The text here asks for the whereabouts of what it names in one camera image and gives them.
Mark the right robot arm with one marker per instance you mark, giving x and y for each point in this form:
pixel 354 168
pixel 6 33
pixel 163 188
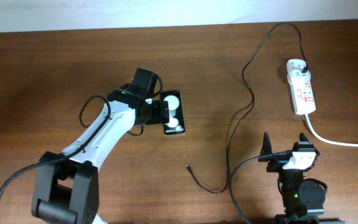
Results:
pixel 302 197

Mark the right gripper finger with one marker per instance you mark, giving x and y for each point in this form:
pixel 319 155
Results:
pixel 266 145
pixel 303 138

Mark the white USB charger adapter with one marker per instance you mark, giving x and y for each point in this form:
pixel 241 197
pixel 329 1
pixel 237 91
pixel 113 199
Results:
pixel 297 69

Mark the white power strip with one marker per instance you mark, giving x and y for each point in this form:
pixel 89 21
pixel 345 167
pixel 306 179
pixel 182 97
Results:
pixel 302 96

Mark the black Galaxy smartphone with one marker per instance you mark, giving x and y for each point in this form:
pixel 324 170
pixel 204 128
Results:
pixel 176 124

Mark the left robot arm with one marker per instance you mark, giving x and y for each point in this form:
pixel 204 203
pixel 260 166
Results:
pixel 66 184

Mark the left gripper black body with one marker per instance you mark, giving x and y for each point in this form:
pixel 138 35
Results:
pixel 153 114

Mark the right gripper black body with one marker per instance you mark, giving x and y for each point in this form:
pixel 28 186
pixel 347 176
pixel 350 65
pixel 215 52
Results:
pixel 276 163

